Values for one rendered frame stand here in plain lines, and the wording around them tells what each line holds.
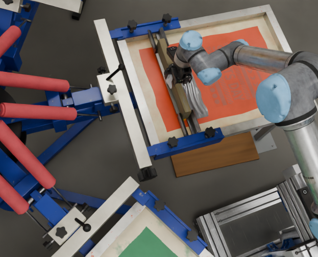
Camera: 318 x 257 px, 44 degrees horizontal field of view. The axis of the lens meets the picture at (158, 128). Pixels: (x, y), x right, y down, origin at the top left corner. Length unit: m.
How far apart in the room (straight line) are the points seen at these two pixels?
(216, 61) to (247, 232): 1.31
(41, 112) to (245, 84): 0.92
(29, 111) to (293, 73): 0.87
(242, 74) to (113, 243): 0.94
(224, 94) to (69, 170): 1.21
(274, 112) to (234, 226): 1.44
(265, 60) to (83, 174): 1.59
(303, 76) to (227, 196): 1.68
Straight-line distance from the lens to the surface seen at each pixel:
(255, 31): 2.03
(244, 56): 1.38
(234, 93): 1.82
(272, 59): 1.28
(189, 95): 1.75
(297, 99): 1.07
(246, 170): 2.76
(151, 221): 1.57
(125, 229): 1.56
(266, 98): 1.08
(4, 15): 1.77
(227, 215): 2.41
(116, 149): 2.62
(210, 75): 1.37
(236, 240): 2.43
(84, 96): 1.61
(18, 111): 1.43
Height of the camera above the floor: 2.50
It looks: 68 degrees down
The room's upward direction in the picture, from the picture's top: 22 degrees clockwise
